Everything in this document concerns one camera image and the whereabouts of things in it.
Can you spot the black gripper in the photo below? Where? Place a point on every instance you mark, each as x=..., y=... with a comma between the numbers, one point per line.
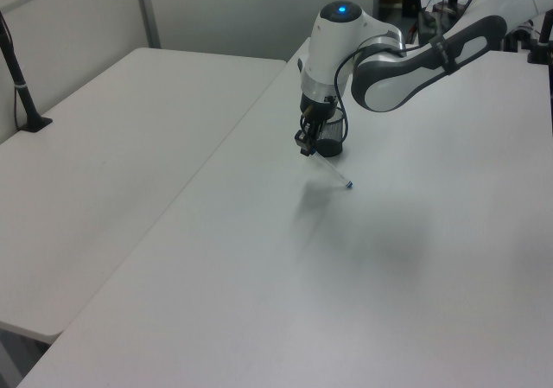
x=319, y=108

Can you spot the white marker with blue cap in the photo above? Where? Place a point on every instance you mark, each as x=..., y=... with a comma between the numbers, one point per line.
x=330, y=169

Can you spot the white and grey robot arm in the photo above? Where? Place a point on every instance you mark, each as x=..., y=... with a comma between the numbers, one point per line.
x=389, y=72

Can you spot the black mesh pen cup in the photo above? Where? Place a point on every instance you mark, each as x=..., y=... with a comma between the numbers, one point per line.
x=332, y=144

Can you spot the green and black device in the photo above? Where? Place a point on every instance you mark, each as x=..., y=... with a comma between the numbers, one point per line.
x=432, y=23

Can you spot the white folding side table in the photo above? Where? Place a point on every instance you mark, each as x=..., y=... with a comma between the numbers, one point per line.
x=108, y=167

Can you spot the grey partition frame post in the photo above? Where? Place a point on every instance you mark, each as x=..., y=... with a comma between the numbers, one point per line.
x=147, y=10

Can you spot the black camera stand clamp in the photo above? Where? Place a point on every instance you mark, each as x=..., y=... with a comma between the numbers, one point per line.
x=540, y=46

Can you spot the black camera pole with base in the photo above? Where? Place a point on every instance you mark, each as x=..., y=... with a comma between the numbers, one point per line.
x=19, y=85

